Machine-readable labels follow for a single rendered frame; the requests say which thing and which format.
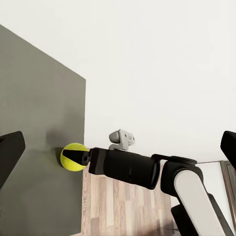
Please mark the tennis ball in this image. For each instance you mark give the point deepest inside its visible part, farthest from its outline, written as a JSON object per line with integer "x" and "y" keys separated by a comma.
{"x": 71, "y": 165}

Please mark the desk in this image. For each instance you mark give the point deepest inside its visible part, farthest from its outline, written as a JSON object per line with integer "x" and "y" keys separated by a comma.
{"x": 46, "y": 101}

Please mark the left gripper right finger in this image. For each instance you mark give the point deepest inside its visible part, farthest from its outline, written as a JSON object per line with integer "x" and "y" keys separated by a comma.
{"x": 228, "y": 146}

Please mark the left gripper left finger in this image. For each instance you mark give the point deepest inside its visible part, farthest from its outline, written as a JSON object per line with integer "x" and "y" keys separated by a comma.
{"x": 12, "y": 146}

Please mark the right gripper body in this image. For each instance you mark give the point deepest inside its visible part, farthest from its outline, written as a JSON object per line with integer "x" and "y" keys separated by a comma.
{"x": 116, "y": 163}

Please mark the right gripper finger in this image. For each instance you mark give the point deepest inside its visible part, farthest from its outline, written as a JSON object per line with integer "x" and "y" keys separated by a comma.
{"x": 80, "y": 157}

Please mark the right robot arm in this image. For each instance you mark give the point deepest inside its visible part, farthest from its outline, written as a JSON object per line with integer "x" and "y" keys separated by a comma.
{"x": 198, "y": 213}

